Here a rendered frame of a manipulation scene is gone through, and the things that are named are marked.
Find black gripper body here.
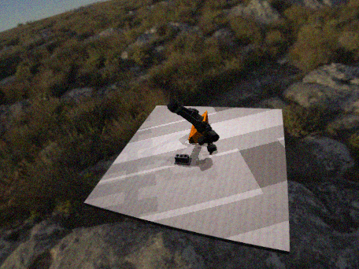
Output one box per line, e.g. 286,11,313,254
205,136,217,152

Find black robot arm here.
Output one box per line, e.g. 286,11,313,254
167,98,220,146

